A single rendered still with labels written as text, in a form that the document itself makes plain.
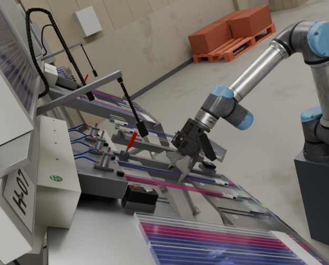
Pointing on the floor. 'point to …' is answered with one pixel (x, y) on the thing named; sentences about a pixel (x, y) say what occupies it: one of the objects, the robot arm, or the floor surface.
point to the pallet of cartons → (231, 34)
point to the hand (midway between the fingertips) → (176, 174)
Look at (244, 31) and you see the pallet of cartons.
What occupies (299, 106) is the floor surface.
